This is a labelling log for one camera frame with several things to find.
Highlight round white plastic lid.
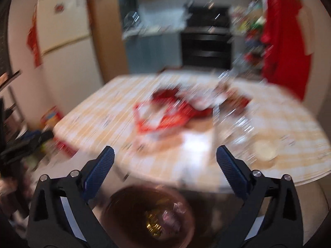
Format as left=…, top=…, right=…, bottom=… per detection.
left=253, top=140, right=278, bottom=162

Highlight wire storage rack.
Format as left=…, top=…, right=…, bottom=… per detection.
left=230, top=2, right=265, bottom=80

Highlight cream refrigerator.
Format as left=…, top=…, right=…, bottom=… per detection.
left=36, top=0, right=103, bottom=115

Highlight clear plastic clamshell container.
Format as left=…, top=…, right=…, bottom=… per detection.
left=213, top=104, right=255, bottom=149

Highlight red snack bag on floor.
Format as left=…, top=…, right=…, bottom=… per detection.
left=40, top=106, right=77, bottom=158

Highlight brown round trash bin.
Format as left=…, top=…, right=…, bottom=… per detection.
left=100, top=185, right=195, bottom=247

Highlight crumpled red paper bag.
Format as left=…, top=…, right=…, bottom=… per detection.
left=214, top=81, right=252, bottom=115

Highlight red hanging apron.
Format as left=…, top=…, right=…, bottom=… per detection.
left=261, top=0, right=311, bottom=101

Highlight red window snack box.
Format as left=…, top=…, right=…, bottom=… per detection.
left=133, top=100, right=213, bottom=134

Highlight dark red foil wrapper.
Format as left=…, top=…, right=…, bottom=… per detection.
left=151, top=87, right=179, bottom=103

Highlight black built-in oven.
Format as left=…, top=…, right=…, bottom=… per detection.
left=180, top=1, right=233, bottom=69

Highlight grey kitchen cabinets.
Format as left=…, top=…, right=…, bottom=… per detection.
left=122, top=26, right=182, bottom=74

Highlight yellow plaid tablecloth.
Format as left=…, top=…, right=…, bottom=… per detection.
left=54, top=73, right=330, bottom=192

